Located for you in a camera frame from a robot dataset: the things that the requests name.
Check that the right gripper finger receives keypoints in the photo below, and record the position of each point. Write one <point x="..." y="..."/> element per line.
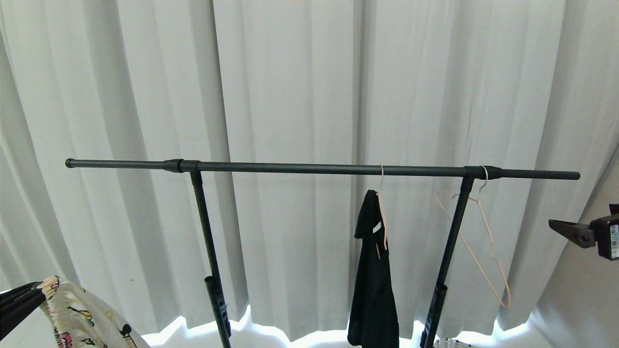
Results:
<point x="578" y="234"/>

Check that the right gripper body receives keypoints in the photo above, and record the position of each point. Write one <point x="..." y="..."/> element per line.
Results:
<point x="607" y="237"/>

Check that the pink clothes hanger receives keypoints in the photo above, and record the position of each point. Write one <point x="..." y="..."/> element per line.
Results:
<point x="507" y="302"/>
<point x="383" y="217"/>

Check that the black garment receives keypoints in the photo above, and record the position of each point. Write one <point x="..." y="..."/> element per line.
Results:
<point x="372" y="290"/>

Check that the cream printed garment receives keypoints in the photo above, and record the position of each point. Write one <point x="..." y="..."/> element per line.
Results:
<point x="82" y="319"/>

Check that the white laundry basket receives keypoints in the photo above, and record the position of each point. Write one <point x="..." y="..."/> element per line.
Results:
<point x="449" y="344"/>

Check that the black clothes rack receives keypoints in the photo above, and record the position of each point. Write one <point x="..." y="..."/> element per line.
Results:
<point x="290" y="167"/>

